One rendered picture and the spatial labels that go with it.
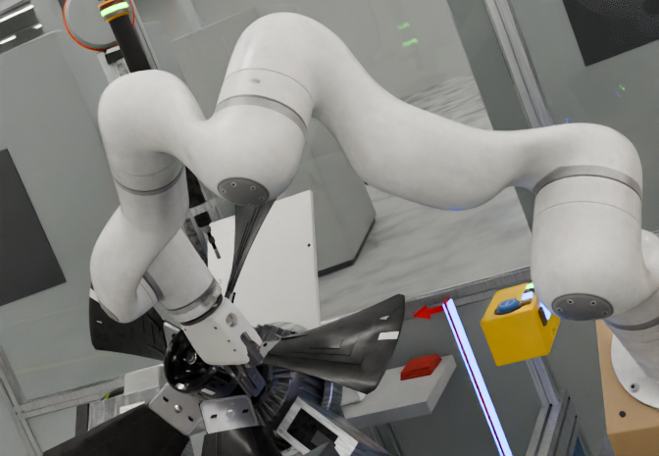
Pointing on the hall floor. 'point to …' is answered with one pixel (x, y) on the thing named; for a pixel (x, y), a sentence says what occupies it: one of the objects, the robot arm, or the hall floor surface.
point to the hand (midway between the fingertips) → (251, 380)
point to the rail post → (582, 445)
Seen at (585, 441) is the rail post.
